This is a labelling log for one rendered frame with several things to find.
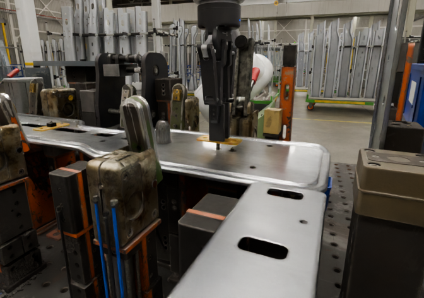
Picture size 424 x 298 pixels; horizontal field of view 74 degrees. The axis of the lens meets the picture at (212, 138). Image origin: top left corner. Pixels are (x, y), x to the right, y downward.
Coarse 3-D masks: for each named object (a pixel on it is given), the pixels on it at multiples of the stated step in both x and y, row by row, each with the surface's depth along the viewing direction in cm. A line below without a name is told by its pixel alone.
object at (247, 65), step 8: (240, 40) 61; (248, 40) 64; (240, 48) 62; (248, 48) 64; (240, 56) 65; (248, 56) 63; (240, 64) 65; (248, 64) 64; (240, 72) 65; (248, 72) 64; (240, 80) 66; (248, 80) 64; (240, 88) 66; (248, 88) 64; (240, 96) 66; (248, 96) 65; (232, 112) 66
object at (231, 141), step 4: (200, 136) 57; (204, 136) 57; (208, 136) 57; (200, 140) 54; (204, 140) 54; (208, 140) 54; (228, 140) 54; (232, 140) 54; (236, 140) 54; (240, 140) 54; (228, 144) 52; (232, 144) 52; (236, 144) 52
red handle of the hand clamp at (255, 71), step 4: (252, 68) 75; (256, 68) 74; (252, 72) 73; (256, 72) 73; (252, 76) 72; (256, 76) 72; (252, 80) 71; (256, 80) 72; (252, 84) 71; (240, 100) 67; (244, 100) 67; (240, 104) 66; (240, 108) 66
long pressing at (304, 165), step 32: (32, 128) 72; (64, 128) 74; (96, 128) 71; (160, 160) 49; (192, 160) 49; (224, 160) 49; (256, 160) 49; (288, 160) 49; (320, 160) 49; (288, 192) 39
